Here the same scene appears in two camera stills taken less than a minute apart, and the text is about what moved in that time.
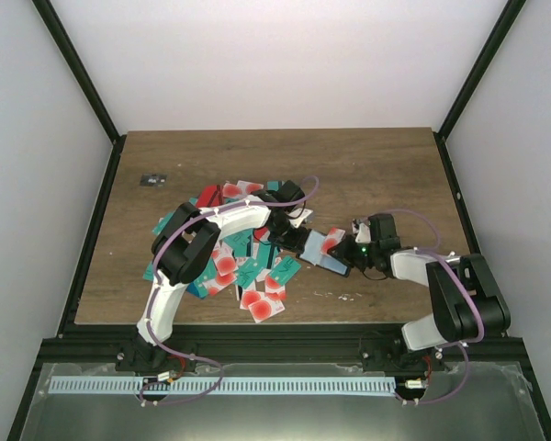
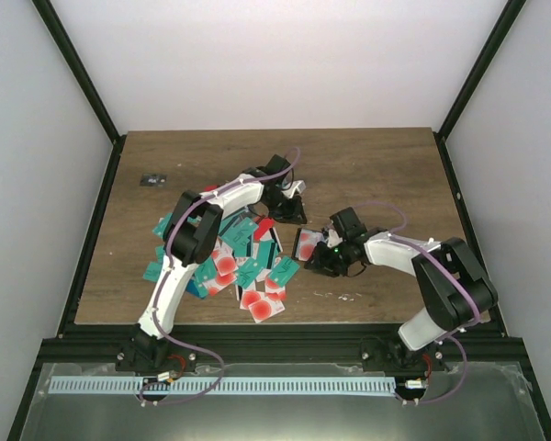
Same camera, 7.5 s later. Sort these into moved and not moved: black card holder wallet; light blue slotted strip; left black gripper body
Moved: left black gripper body
Not moved: black card holder wallet; light blue slotted strip
